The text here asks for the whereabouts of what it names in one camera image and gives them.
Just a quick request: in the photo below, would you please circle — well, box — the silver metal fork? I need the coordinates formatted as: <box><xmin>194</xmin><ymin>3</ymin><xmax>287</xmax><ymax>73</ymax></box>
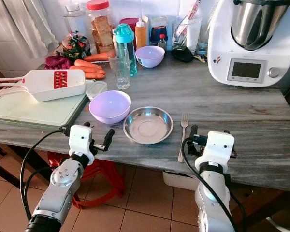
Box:
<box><xmin>177</xmin><ymin>113</ymin><xmax>189</xmax><ymax>163</ymax></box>

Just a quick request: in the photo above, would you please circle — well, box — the large purple bowl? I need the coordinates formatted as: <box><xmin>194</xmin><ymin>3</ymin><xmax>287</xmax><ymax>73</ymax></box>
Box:
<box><xmin>89</xmin><ymin>90</ymin><xmax>131</xmax><ymax>125</ymax></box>

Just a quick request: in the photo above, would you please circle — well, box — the red plastic stool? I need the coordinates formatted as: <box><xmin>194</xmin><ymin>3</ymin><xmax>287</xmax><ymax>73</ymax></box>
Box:
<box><xmin>47</xmin><ymin>151</ymin><xmax>125</xmax><ymax>209</ymax></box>

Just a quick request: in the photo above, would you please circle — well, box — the stainless steel plate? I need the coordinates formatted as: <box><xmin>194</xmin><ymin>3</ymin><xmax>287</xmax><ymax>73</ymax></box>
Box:
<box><xmin>123</xmin><ymin>106</ymin><xmax>174</xmax><ymax>145</ymax></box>

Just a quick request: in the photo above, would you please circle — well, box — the small clear lidded container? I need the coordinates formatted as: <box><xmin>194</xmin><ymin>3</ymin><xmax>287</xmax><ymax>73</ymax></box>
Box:
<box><xmin>85</xmin><ymin>81</ymin><xmax>108</xmax><ymax>101</ymax></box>

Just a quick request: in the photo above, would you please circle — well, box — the orange carrot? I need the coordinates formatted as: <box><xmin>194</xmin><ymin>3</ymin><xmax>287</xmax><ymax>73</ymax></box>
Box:
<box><xmin>86</xmin><ymin>72</ymin><xmax>106</xmax><ymax>80</ymax></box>
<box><xmin>83</xmin><ymin>52</ymin><xmax>112</xmax><ymax>62</ymax></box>
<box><xmin>70</xmin><ymin>66</ymin><xmax>106</xmax><ymax>75</ymax></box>
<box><xmin>73</xmin><ymin>59</ymin><xmax>103</xmax><ymax>71</ymax></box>

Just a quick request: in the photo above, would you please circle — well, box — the clear drinking glass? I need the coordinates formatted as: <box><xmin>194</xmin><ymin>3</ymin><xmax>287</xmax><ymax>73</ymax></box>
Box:
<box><xmin>108</xmin><ymin>51</ymin><xmax>131</xmax><ymax>90</ymax></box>

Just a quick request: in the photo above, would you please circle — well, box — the pale green cutting board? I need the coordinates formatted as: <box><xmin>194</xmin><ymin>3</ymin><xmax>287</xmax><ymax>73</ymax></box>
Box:
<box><xmin>0</xmin><ymin>80</ymin><xmax>92</xmax><ymax>130</ymax></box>

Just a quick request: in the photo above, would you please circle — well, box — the dark wooden chair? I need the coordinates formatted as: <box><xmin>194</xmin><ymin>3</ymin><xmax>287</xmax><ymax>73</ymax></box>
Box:
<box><xmin>0</xmin><ymin>60</ymin><xmax>21</xmax><ymax>189</ymax></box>

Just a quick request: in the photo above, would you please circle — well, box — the small black pouch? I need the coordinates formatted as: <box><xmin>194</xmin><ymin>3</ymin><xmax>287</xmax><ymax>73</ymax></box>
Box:
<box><xmin>173</xmin><ymin>46</ymin><xmax>195</xmax><ymax>63</ymax></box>

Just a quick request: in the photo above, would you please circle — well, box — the white mandoline slicer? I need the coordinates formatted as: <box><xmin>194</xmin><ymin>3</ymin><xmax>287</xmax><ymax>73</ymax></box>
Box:
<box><xmin>0</xmin><ymin>69</ymin><xmax>87</xmax><ymax>102</ymax></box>

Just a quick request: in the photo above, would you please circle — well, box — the small purple bowl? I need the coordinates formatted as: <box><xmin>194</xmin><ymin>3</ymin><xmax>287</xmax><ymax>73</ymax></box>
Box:
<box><xmin>135</xmin><ymin>45</ymin><xmax>165</xmax><ymax>68</ymax></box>

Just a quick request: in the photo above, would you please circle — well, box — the maroon cloth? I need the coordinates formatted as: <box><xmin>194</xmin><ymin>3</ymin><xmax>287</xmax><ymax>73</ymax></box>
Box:
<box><xmin>44</xmin><ymin>55</ymin><xmax>72</xmax><ymax>70</ymax></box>

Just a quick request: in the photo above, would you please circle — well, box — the floral printed packet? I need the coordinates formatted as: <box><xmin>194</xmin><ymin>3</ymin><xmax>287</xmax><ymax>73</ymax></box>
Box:
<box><xmin>59</xmin><ymin>31</ymin><xmax>91</xmax><ymax>61</ymax></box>

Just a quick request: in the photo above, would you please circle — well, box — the white kitchen cooking machine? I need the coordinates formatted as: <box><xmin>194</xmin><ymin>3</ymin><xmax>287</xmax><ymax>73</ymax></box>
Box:
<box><xmin>207</xmin><ymin>0</ymin><xmax>290</xmax><ymax>88</ymax></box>

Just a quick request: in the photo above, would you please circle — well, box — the teal water bottle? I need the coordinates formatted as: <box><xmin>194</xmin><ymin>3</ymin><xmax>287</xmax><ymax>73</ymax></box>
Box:
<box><xmin>113</xmin><ymin>24</ymin><xmax>137</xmax><ymax>77</ymax></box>

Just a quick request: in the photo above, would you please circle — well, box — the clear glass utensil jug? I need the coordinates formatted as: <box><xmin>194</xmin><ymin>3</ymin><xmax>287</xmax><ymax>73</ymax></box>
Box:
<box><xmin>172</xmin><ymin>14</ymin><xmax>203</xmax><ymax>52</ymax></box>

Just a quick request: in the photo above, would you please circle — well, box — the orange sauce bottle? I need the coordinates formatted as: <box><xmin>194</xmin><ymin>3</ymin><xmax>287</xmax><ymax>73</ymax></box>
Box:
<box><xmin>134</xmin><ymin>18</ymin><xmax>147</xmax><ymax>49</ymax></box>

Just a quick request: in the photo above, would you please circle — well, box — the red lidded rusk jar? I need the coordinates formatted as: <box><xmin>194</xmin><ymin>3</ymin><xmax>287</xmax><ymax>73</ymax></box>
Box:
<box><xmin>86</xmin><ymin>0</ymin><xmax>116</xmax><ymax>54</ymax></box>

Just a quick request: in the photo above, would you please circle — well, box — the dark blue mug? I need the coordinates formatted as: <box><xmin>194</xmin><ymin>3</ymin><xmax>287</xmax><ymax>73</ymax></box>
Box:
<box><xmin>150</xmin><ymin>25</ymin><xmax>169</xmax><ymax>47</ymax></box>

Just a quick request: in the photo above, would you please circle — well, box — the red lidded container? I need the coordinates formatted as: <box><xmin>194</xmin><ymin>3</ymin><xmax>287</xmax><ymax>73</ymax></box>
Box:
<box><xmin>120</xmin><ymin>18</ymin><xmax>138</xmax><ymax>28</ymax></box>

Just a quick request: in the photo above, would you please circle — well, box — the clear plastic jar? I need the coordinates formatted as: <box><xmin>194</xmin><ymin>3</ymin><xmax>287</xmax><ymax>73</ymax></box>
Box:
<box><xmin>63</xmin><ymin>4</ymin><xmax>88</xmax><ymax>37</ymax></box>

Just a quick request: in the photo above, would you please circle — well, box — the white curtain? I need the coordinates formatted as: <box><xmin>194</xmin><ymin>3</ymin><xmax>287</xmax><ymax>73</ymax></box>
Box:
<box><xmin>0</xmin><ymin>0</ymin><xmax>56</xmax><ymax>59</ymax></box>

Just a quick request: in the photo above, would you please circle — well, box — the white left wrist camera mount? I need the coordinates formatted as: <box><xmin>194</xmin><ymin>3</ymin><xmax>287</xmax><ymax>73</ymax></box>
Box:
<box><xmin>69</xmin><ymin>124</ymin><xmax>94</xmax><ymax>157</ymax></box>

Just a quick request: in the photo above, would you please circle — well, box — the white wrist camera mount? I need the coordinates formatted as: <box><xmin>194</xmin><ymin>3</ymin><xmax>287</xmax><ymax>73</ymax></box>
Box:
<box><xmin>205</xmin><ymin>130</ymin><xmax>235</xmax><ymax>168</ymax></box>
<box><xmin>69</xmin><ymin>124</ymin><xmax>94</xmax><ymax>157</ymax></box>

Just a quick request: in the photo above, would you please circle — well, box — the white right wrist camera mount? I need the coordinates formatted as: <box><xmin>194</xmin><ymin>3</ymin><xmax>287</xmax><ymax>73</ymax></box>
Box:
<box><xmin>205</xmin><ymin>130</ymin><xmax>235</xmax><ymax>168</ymax></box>

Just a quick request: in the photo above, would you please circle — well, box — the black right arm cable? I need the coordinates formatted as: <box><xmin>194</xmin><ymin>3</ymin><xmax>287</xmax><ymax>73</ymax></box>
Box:
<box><xmin>181</xmin><ymin>138</ymin><xmax>248</xmax><ymax>232</ymax></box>

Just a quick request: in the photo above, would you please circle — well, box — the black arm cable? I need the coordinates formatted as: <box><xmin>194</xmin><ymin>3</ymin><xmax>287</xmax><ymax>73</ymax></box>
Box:
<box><xmin>19</xmin><ymin>128</ymin><xmax>70</xmax><ymax>221</ymax></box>
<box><xmin>181</xmin><ymin>138</ymin><xmax>248</xmax><ymax>232</ymax></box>

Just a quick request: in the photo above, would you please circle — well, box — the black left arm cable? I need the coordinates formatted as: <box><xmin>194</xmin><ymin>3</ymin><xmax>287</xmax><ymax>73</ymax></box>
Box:
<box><xmin>19</xmin><ymin>128</ymin><xmax>70</xmax><ymax>221</ymax></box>

